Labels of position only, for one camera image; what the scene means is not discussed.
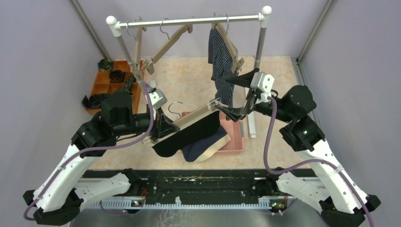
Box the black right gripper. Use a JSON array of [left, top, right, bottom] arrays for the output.
[[214, 68, 292, 122]]

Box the black underwear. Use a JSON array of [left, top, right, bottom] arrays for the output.
[[152, 111, 220, 157]]

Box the dark striped underwear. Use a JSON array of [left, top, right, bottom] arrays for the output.
[[208, 29, 238, 108]]

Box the navy blue underwear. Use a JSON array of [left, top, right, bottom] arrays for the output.
[[181, 125, 231, 163]]

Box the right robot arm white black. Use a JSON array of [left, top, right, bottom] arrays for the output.
[[218, 69, 381, 227]]

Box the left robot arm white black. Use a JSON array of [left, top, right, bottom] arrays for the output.
[[23, 88, 167, 226]]

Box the pink plastic basket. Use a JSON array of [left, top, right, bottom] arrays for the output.
[[181, 111, 245, 155]]

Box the green patterned tie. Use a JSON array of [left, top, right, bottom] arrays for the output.
[[121, 75, 136, 95]]

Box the orange wooden divider tray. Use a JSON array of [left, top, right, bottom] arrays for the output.
[[85, 60, 141, 115]]

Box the black rolled cloth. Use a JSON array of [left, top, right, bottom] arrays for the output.
[[81, 93, 109, 109]]

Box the green patterned rolled cloth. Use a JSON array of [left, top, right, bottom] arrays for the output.
[[97, 59, 115, 72]]

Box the white metal clothes rack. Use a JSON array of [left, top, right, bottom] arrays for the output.
[[105, 5, 273, 139]]

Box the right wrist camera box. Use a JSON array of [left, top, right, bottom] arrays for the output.
[[250, 72, 275, 104]]

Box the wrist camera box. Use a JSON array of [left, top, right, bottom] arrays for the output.
[[147, 87, 167, 110], [250, 72, 275, 104]]

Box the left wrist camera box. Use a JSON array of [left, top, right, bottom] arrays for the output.
[[147, 87, 167, 110]]

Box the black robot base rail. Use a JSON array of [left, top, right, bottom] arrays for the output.
[[78, 167, 298, 209]]

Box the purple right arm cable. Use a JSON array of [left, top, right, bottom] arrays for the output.
[[262, 96, 376, 227]]

